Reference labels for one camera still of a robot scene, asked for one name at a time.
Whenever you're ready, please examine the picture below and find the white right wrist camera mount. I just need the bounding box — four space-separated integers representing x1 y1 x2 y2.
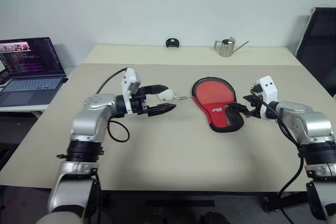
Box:
255 75 279 122

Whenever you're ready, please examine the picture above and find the small black clamp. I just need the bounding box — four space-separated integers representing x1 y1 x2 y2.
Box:
165 38 181 49

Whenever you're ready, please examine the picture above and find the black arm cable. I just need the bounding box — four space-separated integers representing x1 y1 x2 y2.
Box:
94 67 130 144
259 100 308 224

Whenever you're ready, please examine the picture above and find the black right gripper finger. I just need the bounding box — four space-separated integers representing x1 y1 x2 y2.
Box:
227 102 255 118
242 94 258 104

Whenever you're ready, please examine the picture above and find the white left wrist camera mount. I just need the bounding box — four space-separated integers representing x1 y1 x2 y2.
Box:
121 67 144 115

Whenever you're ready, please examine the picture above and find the black metal table frame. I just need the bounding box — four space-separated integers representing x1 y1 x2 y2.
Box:
99 189 311 214

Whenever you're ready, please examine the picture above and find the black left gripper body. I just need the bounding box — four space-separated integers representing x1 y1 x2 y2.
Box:
130 86 150 116

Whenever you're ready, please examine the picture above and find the steel watering can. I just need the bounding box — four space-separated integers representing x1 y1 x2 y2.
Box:
213 36 250 58

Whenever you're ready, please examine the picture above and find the red and black paddle case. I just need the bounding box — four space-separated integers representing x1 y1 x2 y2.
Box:
191 77 245 134

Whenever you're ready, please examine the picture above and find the open blue laptop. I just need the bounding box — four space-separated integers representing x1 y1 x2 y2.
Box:
0 37 69 108

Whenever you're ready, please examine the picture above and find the white plush keychain charm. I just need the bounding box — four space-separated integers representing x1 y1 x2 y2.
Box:
156 89 194 102

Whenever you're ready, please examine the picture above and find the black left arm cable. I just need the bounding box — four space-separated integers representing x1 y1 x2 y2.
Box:
94 67 130 144

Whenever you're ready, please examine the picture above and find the red table tennis paddle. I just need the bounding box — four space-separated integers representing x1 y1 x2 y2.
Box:
195 80 236 105

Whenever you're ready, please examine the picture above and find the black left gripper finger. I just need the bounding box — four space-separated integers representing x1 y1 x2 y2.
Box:
144 84 170 95
146 103 177 118

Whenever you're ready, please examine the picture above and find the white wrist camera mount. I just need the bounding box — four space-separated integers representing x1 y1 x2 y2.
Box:
121 67 144 115
255 75 279 122

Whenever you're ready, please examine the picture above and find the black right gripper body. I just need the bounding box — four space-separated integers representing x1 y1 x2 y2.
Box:
247 90 264 119

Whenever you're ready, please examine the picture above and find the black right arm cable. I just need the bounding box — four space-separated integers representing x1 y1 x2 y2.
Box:
259 100 308 224

